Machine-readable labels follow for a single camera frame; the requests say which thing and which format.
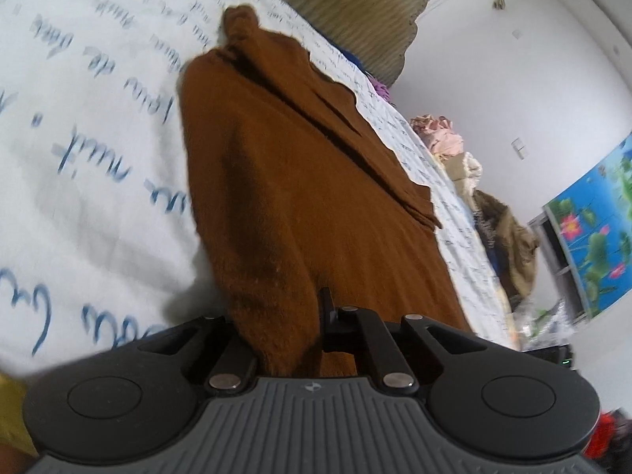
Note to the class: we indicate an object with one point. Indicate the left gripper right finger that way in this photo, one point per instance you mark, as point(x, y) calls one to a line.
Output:
point(493, 401)

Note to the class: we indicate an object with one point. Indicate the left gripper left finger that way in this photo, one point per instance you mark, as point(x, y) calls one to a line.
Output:
point(131, 401)

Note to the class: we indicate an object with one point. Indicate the brown knit garment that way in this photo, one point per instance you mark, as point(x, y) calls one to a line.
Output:
point(293, 192)

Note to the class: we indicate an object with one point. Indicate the brown fuzzy clothing pile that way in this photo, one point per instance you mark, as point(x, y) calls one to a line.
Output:
point(510, 246)

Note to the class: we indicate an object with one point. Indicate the pink clothes pile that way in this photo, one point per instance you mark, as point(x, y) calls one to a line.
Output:
point(438, 135)

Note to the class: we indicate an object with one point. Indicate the yellow cloth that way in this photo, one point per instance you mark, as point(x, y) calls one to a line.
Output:
point(13, 431)

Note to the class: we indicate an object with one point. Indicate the white script-print bed sheet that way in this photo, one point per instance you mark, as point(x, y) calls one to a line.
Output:
point(98, 242)

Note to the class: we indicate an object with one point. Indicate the cream jacket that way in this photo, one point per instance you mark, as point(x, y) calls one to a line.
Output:
point(465, 172)

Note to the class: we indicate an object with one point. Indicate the purple cloth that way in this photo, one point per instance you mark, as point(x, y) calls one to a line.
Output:
point(380, 88)

